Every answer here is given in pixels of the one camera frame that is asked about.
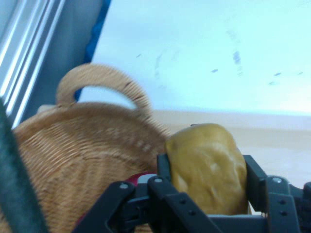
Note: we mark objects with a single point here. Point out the yellow-brown potato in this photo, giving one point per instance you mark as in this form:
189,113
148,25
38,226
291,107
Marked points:
206,165

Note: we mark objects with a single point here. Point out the woven wicker basket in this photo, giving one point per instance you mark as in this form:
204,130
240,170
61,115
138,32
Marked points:
73,150

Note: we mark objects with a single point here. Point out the long green cucumber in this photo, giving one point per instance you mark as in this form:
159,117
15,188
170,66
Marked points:
14,182

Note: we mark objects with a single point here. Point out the magenta sweet potato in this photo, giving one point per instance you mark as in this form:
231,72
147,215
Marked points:
132,179

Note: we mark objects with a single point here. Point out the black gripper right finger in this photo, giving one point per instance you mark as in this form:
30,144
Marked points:
279,201

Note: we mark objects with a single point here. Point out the long aluminium frame rail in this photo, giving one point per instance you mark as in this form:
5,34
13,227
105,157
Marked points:
36,48

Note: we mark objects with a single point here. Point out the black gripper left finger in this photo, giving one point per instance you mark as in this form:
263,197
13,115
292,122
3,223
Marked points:
170,206

